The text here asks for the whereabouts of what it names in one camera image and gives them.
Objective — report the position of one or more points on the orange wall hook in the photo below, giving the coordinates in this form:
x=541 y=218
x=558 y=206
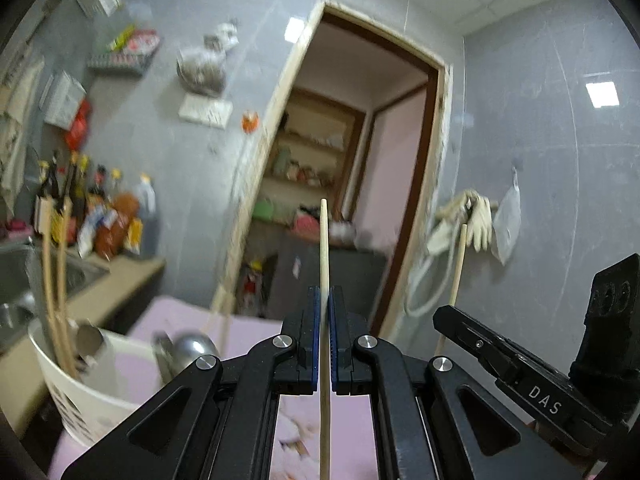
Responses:
x=250 y=122

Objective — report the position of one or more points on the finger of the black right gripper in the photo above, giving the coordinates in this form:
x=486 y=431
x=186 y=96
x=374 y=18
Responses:
x=496 y=354

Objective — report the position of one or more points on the red cloth on fridge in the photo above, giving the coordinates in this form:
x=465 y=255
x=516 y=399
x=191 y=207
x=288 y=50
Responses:
x=306 y=225

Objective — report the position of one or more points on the hanging beige towel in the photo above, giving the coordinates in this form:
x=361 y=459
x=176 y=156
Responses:
x=14 y=133

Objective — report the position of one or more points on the green box on shelf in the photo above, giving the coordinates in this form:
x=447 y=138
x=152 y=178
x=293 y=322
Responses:
x=264 y=210

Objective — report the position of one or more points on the thick bamboo chopstick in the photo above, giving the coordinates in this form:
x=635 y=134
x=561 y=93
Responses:
x=67 y=359
x=50 y=285

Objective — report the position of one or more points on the dark sauce bottle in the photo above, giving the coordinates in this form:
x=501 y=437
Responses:
x=77 y=191

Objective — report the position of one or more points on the thin wooden chopstick long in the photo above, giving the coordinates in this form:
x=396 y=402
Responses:
x=219 y=318

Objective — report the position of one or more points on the oil jug yellow cap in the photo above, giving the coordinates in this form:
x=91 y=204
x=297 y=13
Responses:
x=145 y=241

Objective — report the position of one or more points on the white wall socket panel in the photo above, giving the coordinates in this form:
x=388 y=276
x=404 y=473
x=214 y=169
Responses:
x=213 y=113

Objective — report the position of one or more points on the steel spoon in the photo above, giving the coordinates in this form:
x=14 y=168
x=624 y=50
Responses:
x=89 y=343
x=174 y=355

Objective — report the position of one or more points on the grey refrigerator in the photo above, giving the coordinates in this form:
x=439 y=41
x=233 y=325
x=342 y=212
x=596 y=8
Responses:
x=359 y=274

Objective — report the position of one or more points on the white box on wall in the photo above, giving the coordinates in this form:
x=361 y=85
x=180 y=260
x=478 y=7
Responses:
x=65 y=97

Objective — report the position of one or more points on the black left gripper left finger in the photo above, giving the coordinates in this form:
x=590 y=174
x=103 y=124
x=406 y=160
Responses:
x=216 y=419

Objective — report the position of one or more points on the hanging plastic bag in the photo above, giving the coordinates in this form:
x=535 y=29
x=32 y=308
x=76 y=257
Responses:
x=202 y=69

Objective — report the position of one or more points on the red plastic bag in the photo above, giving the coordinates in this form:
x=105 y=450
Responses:
x=76 y=135

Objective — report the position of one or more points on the stainless steel sink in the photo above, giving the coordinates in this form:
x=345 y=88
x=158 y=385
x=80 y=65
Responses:
x=22 y=286

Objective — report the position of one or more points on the white plastic utensil holder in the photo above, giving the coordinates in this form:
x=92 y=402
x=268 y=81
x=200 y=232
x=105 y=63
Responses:
x=124 y=377

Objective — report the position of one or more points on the grey wall shelf rack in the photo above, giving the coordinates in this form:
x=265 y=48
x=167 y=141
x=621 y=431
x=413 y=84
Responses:
x=134 y=58

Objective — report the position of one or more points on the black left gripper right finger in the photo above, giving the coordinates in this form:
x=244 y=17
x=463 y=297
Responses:
x=431 y=419

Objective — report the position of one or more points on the cream rubber gloves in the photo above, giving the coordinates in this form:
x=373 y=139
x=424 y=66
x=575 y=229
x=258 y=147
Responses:
x=469 y=208

